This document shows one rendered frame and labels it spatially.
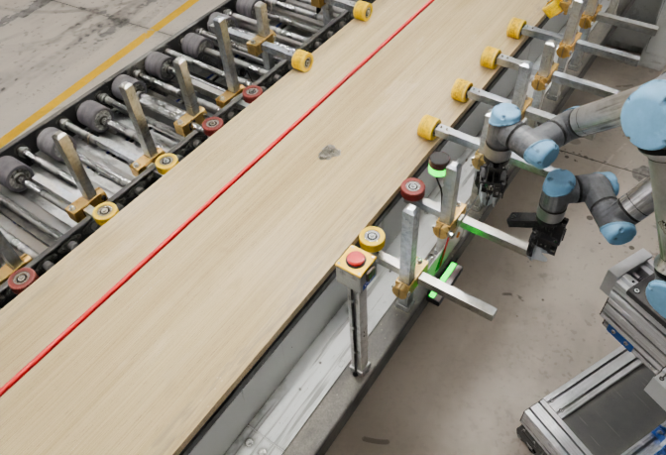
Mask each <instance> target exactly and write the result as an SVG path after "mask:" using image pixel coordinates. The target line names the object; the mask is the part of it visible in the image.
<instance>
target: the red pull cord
mask: <svg viewBox="0 0 666 455"><path fill-rule="evenodd" d="M433 1H434V0H429V1H428V2H427V3H426V4H425V5H423V6H422V7H421V8H420V9H419V10H418V11H417V12H416V13H415V14H413V15H412V16H411V17H410V18H409V19H408V20H407V21H406V22H405V23H404V24H402V25H401V26H400V27H399V28H398V29H397V30H396V31H395V32H394V33H392V34H391V35H390V36H389V37H388V38H387V39H386V40H385V41H384V42H383V43H381V44H380V45H379V46H378V47H377V48H376V49H375V50H374V51H373V52H371V53H370V54H369V55H368V56H367V57H366V58H365V59H364V60H363V61H361V62H360V63H359V64H358V65H357V66H356V67H355V68H354V69H353V70H351V71H350V72H349V73H348V74H347V75H346V76H345V77H344V78H343V79H342V80H340V81H339V82H338V83H337V84H336V85H335V86H334V87H333V88H332V89H330V90H329V91H328V92H327V93H326V94H325V95H324V96H323V97H322V98H321V99H319V100H318V101H317V102H316V103H315V104H314V105H313V106H312V107H311V108H309V109H308V110H307V111H306V112H305V113H304V114H303V115H302V116H301V117H300V118H298V119H297V120H296V121H295V122H294V123H293V124H292V125H291V126H290V127H289V128H287V129H286V130H285V131H284V132H283V133H282V134H281V135H280V136H279V137H277V138H276V139H275V140H274V141H273V142H272V143H271V144H270V145H269V146H268V147H266V148H265V149H264V150H263V151H262V152H261V153H260V154H259V155H258V156H256V157H255V158H254V159H253V160H252V161H251V162H250V163H249V164H248V165H247V166H245V167H244V168H243V169H242V170H241V171H240V172H239V173H238V174H236V175H235V176H234V177H233V178H232V179H231V180H230V181H229V182H228V183H227V184H225V185H224V186H223V187H222V188H221V189H220V190H219V191H218V192H217V193H215V194H214V195H213V196H212V197H211V198H210V199H209V200H208V201H207V202H206V203H204V204H203V205H202V206H201V207H200V208H199V209H198V210H197V211H196V212H194V213H193V214H192V215H191V216H190V217H189V218H188V219H187V220H186V221H185V222H183V223H182V224H181V225H180V226H179V227H178V228H177V229H176V230H175V231H173V232H172V233H171V234H170V235H169V236H168V237H167V238H166V239H165V240H164V241H162V242H161V243H160V244H159V245H158V246H157V247H156V248H155V249H154V250H152V251H151V252H150V254H149V255H148V256H147V257H146V258H145V259H144V260H142V261H141V262H140V263H139V264H138V265H137V266H136V267H135V268H134V269H132V270H131V271H130V272H129V273H128V274H127V275H126V276H124V277H123V278H122V279H120V280H119V281H118V282H117V283H116V284H115V285H114V286H113V287H111V288H110V289H109V290H108V291H107V292H106V293H105V294H104V295H103V296H102V297H100V298H99V299H98V300H97V301H96V302H95V303H94V304H93V305H92V306H90V307H89V308H88V309H87V310H86V311H85V312H84V313H83V314H82V315H81V316H79V317H78V318H77V319H76V320H75V321H74V322H73V323H72V324H71V325H69V326H68V327H67V328H66V329H65V330H64V331H63V332H62V333H61V334H60V335H59V336H58V337H57V338H56V339H55V340H54V341H53V342H52V343H51V344H49V345H48V346H47V347H46V348H45V349H44V350H43V351H42V352H41V353H40V354H38V355H37V356H36V357H35V358H34V359H33V360H32V361H31V362H30V363H28V364H27V365H26V366H25V367H24V368H23V369H22V370H21V371H20V372H19V373H17V374H16V375H15V376H14V377H13V378H12V379H11V380H10V381H9V382H7V383H6V384H5V385H4V386H3V387H2V388H1V389H0V398H1V397H2V396H3V395H4V394H5V393H6V392H7V391H8V390H9V389H11V388H12V387H13V386H14V385H15V384H16V383H17V382H18V381H19V380H20V379H21V378H23V377H24V376H25V375H26V374H27V373H28V372H29V371H30V370H31V369H32V368H34V367H35V366H36V365H37V364H38V363H39V362H40V361H41V360H42V359H43V358H44V357H46V356H47V355H48V354H49V352H50V351H51V350H52V349H53V348H54V347H56V346H57V345H58V344H59V343H60V342H61V341H62V340H63V339H64V338H65V337H66V336H68V335H69V334H70V333H71V332H72V331H73V330H74V329H75V328H76V327H77V326H78V325H80V324H81V323H82V322H83V321H84V320H85V319H86V318H87V317H88V316H89V315H91V314H92V313H93V312H94V311H95V310H96V309H97V308H98V307H99V306H100V305H101V304H103V303H104V302H105V301H106V300H107V299H108V298H109V297H110V296H111V295H112V294H113V293H115V292H116V291H117V290H118V289H119V288H120V287H121V286H122V285H123V284H125V283H126V282H127V281H128V280H129V279H130V278H131V277H132V276H133V275H134V274H135V273H137V272H138V271H139V270H140V269H141V268H142V267H143V266H144V265H145V264H146V263H148V262H149V261H150V260H151V259H152V258H153V257H154V256H155V255H156V254H157V253H158V252H160V251H161V250H162V249H163V248H164V247H165V246H166V245H167V244H168V243H169V242H170V241H172V240H173V239H174V238H175V237H176V236H177V235H178V234H179V233H180V232H181V231H183V230H184V229H185V228H186V227H187V226H188V225H189V224H190V223H191V222H192V221H193V220H195V219H196V218H197V217H198V216H199V215H200V214H201V213H202V212H203V211H204V210H206V209H207V208H208V207H209V206H210V205H211V204H212V203H213V202H214V201H215V200H216V199H218V198H219V197H220V196H221V195H222V194H223V193H224V192H225V191H226V190H227V189H228V188H230V187H231V186H232V185H233V184H234V183H235V182H236V181H237V180H238V179H239V178H241V177H242V176H243V175H244V174H245V173H246V172H247V171H248V170H249V169H250V168H252V167H253V166H254V165H255V164H256V163H257V162H258V161H259V160H260V159H261V158H262V157H264V156H265V155H266V154H267V153H268V152H269V151H270V150H271V149H272V148H273V147H275V146H276V145H277V144H278V143H279V142H280V141H281V140H282V139H283V138H284V137H285V136H287V135H288V134H289V133H290V132H291V131H292V130H293V129H294V128H295V127H296V126H298V125H299V124H300V123H301V122H302V121H303V120H304V119H305V118H306V117H307V116H308V115H310V114H311V113H312V112H313V111H314V110H315V109H316V108H317V107H318V106H319V105H320V104H322V103H323V102H324V101H325V100H326V99H327V98H328V97H329V96H330V95H331V94H333V93H334V92H335V91H336V90H337V89H338V88H339V87H340V86H341V85H342V84H343V83H345V82H346V81H347V80H348V79H349V78H350V77H351V76H352V75H353V74H354V73H356V72H357V71H358V70H359V69H360V68H361V67H362V66H363V65H364V64H365V63H366V62H368V61H369V60H370V59H371V58H372V57H373V56H374V55H375V54H376V53H377V52H379V51H380V50H381V49H382V48H383V47H384V46H385V45H386V44H387V43H388V42H390V41H391V40H392V39H393V38H394V37H395V36H396V35H397V34H398V33H399V32H400V31H402V30H403V29H404V28H405V27H406V26H407V25H408V24H409V23H410V22H411V21H412V20H414V19H415V18H416V17H417V16H418V15H419V14H420V13H421V12H422V11H423V10H425V9H426V8H427V7H428V6H429V5H430V4H431V3H432V2H433Z"/></svg>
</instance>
